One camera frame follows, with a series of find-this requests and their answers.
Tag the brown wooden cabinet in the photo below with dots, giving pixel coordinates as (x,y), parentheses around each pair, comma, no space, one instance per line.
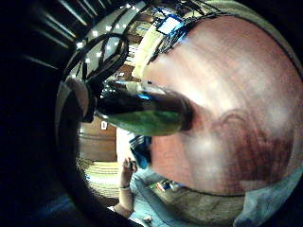
(96,142)

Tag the dark green glass bottle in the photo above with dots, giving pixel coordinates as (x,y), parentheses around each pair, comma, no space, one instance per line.
(142,110)

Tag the person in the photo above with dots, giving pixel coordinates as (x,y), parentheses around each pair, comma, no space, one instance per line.
(140,151)

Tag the group of ceiling lights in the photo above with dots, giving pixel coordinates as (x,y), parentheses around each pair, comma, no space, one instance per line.
(98,33)

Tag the pale wrist band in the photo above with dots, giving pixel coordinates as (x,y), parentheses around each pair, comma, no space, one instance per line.
(125,188)

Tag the small colourful packet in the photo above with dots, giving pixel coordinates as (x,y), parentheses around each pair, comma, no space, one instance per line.
(164,185)

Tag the blue-framed screen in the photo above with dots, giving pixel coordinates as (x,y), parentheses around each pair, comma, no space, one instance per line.
(169,24)

